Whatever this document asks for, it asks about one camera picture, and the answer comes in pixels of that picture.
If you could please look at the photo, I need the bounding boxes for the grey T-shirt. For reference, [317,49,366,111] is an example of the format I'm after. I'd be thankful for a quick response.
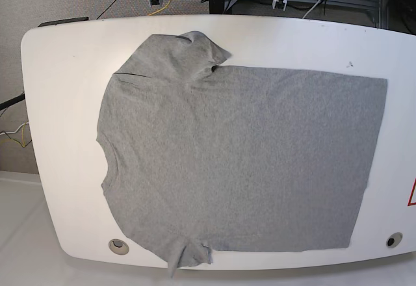
[97,31,387,272]

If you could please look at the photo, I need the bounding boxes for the black bar behind table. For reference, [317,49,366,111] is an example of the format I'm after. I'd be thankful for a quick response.
[38,16,89,27]

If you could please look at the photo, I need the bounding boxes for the black rod at left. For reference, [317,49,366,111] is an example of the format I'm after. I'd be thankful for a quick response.
[0,93,25,111]

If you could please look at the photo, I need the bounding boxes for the red warning triangle sticker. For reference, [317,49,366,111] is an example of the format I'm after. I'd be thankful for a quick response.
[408,180,416,207]

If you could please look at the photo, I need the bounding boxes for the black table leg post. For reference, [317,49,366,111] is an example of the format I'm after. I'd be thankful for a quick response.
[209,0,232,15]

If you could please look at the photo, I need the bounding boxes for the left table cable grommet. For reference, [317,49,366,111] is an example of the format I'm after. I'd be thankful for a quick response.
[109,239,129,255]

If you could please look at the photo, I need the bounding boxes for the table cable grommet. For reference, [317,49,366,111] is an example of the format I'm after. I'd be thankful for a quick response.
[109,239,129,255]
[386,232,403,248]

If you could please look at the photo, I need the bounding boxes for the yellow and white side cables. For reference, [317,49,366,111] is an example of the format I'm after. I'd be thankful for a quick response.
[0,122,30,149]

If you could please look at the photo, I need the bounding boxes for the right table cable grommet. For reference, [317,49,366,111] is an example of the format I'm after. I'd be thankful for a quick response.
[386,232,403,248]

